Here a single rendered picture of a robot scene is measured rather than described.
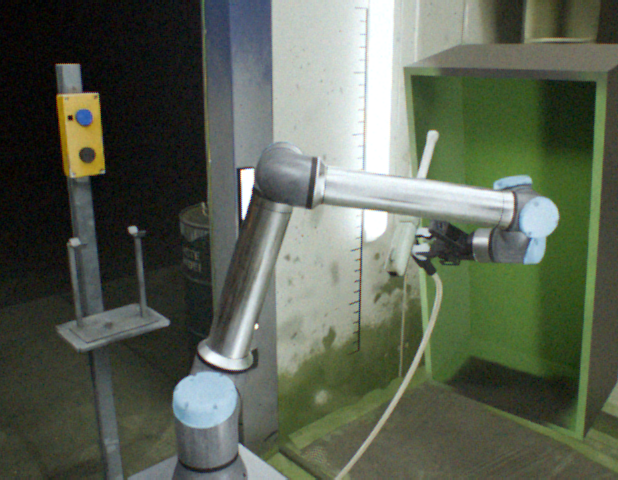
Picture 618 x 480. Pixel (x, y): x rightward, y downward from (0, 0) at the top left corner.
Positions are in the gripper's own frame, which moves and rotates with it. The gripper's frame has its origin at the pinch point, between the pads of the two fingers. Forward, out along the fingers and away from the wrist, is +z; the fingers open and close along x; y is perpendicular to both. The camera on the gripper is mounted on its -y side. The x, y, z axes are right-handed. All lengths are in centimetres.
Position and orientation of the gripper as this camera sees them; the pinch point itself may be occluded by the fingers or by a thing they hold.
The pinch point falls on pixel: (406, 240)
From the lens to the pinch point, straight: 174.4
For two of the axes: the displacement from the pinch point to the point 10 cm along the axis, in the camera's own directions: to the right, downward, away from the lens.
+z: -7.9, 0.0, 6.1
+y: 5.2, 5.2, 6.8
